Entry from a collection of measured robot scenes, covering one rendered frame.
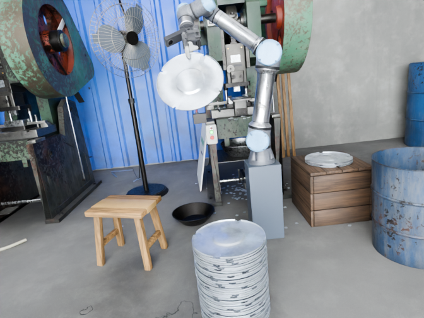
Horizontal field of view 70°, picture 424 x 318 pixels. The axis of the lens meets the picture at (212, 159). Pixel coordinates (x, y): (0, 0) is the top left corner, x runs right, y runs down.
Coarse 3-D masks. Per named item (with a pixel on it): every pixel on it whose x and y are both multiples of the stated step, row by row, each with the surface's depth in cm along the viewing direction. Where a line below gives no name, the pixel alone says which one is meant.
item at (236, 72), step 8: (232, 48) 223; (240, 48) 223; (232, 56) 225; (240, 56) 225; (232, 64) 226; (240, 64) 226; (232, 72) 225; (240, 72) 225; (232, 80) 226; (240, 80) 226
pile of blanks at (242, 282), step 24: (264, 240) 115; (216, 264) 107; (240, 264) 106; (264, 264) 115; (216, 288) 110; (240, 288) 108; (264, 288) 115; (216, 312) 114; (240, 312) 111; (264, 312) 117
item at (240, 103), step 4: (244, 96) 230; (232, 100) 213; (236, 100) 212; (240, 100) 212; (244, 100) 224; (236, 104) 224; (240, 104) 225; (244, 104) 225; (236, 108) 225; (240, 108) 225; (244, 108) 225; (236, 112) 226; (240, 112) 226; (244, 112) 226
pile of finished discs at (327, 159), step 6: (306, 156) 203; (312, 156) 201; (318, 156) 200; (324, 156) 196; (330, 156) 195; (336, 156) 194; (342, 156) 194; (348, 156) 193; (306, 162) 196; (312, 162) 188; (318, 162) 188; (324, 162) 187; (330, 162) 186; (336, 162) 184; (342, 162) 183; (348, 162) 183
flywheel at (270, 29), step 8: (272, 0) 243; (280, 0) 220; (272, 8) 245; (280, 8) 219; (280, 16) 219; (272, 24) 251; (280, 24) 223; (272, 32) 254; (280, 32) 229; (280, 40) 238
